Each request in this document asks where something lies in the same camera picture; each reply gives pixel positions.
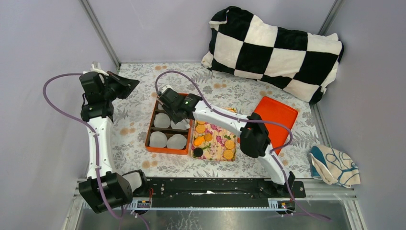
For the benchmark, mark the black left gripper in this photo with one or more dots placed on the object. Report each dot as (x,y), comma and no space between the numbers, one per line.
(126,86)

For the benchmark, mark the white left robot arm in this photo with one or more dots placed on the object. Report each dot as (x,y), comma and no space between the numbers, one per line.
(104,188)

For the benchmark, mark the black white checkered blanket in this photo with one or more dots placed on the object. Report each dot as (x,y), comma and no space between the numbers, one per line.
(298,62)

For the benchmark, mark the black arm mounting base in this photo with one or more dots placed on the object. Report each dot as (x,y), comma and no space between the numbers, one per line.
(165,192)

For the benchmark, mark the floral cookie tray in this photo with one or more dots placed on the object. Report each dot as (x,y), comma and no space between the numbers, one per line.
(213,150)

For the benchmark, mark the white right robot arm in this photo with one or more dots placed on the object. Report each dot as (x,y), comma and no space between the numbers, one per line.
(250,129)

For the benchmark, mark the orange jam cookie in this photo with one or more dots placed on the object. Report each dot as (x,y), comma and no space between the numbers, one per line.
(198,141)

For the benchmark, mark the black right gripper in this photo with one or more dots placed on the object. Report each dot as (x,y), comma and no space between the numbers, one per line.
(175,119)

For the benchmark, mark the floral table mat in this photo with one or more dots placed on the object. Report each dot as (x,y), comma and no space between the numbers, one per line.
(132,119)

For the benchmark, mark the orange box lid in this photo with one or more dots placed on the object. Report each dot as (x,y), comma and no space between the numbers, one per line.
(272,110)

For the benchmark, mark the orange cookie box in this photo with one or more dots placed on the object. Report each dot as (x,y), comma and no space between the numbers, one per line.
(169,132)

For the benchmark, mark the black sandwich cookie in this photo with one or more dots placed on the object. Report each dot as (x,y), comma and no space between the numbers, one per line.
(198,152)

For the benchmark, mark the white blue patterned cloth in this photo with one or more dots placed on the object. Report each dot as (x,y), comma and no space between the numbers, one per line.
(333,167)

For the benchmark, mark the round golden biscuit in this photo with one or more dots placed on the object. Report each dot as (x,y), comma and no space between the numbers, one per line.
(208,137)
(229,144)
(200,128)
(228,154)

